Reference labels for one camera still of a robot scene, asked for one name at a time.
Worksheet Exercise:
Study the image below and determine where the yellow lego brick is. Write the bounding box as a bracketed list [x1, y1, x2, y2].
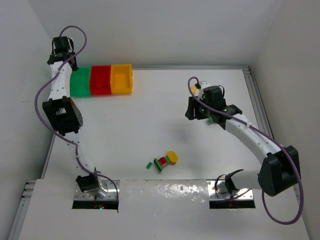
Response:
[190, 85, 199, 96]

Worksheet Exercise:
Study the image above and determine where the multicolour lego assembly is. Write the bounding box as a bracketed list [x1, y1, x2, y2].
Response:
[153, 151, 179, 173]

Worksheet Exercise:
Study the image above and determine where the small green lego plate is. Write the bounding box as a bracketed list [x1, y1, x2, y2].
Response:
[146, 162, 153, 169]

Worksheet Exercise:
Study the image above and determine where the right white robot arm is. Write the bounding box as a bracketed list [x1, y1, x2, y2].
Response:
[185, 82, 300, 197]

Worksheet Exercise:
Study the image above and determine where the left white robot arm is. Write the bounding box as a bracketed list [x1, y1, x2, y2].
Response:
[42, 36, 101, 195]

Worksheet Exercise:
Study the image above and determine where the green plastic bin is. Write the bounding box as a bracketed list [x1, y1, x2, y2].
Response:
[69, 66, 91, 97]

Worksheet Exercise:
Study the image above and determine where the red plastic bin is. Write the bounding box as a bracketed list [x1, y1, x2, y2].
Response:
[89, 65, 112, 96]

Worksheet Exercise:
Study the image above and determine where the yellow plastic bin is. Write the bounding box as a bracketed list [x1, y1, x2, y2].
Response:
[110, 64, 133, 95]

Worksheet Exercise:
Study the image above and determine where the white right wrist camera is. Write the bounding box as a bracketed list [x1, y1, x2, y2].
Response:
[197, 81, 211, 99]

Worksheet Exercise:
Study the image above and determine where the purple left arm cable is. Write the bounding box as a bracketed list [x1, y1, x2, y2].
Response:
[34, 25, 120, 201]

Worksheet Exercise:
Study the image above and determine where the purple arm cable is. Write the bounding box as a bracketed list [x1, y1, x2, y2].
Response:
[34, 25, 120, 201]
[187, 76, 304, 225]

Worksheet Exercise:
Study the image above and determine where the aluminium frame rail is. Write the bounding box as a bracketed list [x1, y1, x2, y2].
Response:
[243, 67, 274, 138]

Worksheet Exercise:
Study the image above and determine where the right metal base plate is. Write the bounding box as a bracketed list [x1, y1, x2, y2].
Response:
[207, 179, 254, 202]

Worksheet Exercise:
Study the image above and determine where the metal base plate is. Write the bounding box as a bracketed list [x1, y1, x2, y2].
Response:
[207, 179, 254, 202]
[73, 179, 120, 202]

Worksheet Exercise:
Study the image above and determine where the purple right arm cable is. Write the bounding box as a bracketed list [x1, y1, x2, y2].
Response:
[187, 76, 304, 225]

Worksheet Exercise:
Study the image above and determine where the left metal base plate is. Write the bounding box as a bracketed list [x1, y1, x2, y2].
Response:
[73, 179, 120, 202]

